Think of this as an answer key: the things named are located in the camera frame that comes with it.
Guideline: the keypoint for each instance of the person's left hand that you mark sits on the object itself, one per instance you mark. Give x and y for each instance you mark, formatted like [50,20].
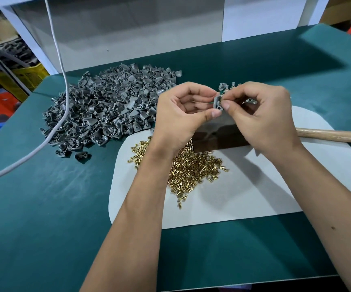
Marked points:
[175,112]

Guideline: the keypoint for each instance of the person's right hand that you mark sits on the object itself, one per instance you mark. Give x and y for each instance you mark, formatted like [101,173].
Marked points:
[269,118]

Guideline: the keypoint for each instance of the person's right thumb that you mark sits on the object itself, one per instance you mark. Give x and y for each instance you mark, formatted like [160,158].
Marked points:
[230,114]

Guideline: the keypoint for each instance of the person's left thumb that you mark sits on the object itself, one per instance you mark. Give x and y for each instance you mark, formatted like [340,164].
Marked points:
[204,116]

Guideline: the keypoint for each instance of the single grey plastic part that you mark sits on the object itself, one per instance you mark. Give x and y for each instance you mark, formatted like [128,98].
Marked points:
[217,101]

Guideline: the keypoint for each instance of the person's right forearm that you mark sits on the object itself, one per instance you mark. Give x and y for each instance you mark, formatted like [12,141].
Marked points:
[324,206]

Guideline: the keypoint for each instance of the person's left forearm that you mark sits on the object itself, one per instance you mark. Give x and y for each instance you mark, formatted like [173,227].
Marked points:
[136,215]

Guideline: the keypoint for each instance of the dark metal block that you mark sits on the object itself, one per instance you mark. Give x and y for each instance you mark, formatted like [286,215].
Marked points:
[218,138]

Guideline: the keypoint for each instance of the small cluster of grey pieces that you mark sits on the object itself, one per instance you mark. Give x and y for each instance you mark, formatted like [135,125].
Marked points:
[222,86]

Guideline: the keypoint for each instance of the pile of brass inserts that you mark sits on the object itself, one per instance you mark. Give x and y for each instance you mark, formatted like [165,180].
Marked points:
[190,170]

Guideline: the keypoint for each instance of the white rounded work mat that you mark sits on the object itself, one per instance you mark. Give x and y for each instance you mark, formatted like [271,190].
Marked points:
[239,194]

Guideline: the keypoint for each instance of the large pile of grey pieces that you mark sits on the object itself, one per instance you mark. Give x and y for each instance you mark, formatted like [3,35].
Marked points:
[108,103]

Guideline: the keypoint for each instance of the white back panel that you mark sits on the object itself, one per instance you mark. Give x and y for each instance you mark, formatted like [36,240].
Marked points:
[263,18]

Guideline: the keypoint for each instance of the grey back panel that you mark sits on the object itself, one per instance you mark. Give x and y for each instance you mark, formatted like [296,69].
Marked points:
[126,30]

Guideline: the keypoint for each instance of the cardboard box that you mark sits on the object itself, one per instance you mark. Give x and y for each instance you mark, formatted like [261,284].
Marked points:
[345,9]

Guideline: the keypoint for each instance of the yellow plastic crate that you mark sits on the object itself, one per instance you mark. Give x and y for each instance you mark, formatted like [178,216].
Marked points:
[29,76]

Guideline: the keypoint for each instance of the green table mat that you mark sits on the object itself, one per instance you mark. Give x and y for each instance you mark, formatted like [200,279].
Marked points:
[41,225]

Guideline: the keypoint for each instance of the heap of grey background parts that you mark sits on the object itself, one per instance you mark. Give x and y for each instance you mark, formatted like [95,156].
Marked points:
[13,53]

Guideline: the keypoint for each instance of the white frame post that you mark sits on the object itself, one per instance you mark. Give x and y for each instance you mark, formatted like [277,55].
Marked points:
[26,42]

